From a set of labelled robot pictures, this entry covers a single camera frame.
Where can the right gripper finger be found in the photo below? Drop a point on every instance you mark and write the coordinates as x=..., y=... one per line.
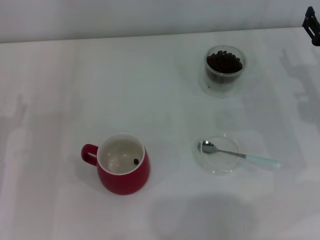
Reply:
x=313, y=26

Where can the single coffee bean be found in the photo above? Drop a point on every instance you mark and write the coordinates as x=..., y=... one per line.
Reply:
x=135, y=161

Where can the glass cup of coffee beans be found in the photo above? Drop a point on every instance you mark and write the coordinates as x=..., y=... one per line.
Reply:
x=223, y=62

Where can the round clear glass dish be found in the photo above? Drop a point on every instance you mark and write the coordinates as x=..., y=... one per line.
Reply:
x=220, y=170

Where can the red ceramic mug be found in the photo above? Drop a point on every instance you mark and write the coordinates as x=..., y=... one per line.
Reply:
x=120, y=182

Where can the double-wall glass cup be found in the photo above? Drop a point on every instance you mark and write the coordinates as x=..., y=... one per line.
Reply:
x=221, y=87

